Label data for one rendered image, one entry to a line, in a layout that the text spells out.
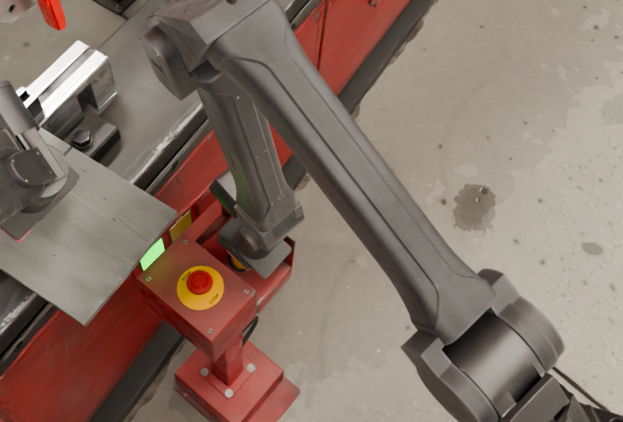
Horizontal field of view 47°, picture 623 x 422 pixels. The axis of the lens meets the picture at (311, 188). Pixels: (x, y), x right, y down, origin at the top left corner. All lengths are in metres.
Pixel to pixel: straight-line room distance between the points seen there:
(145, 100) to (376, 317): 1.01
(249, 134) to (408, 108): 1.58
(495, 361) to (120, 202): 0.54
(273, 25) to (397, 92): 1.78
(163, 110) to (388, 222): 0.67
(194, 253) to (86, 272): 0.27
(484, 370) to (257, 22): 0.33
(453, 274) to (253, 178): 0.30
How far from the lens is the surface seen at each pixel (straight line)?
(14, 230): 0.87
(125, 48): 1.26
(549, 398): 0.64
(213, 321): 1.11
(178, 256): 1.15
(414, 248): 0.58
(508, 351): 0.62
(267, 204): 0.87
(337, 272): 1.99
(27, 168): 0.72
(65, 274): 0.93
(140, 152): 1.14
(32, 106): 1.07
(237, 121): 0.72
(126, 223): 0.94
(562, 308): 2.12
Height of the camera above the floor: 1.83
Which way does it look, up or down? 61 degrees down
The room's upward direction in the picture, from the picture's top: 9 degrees clockwise
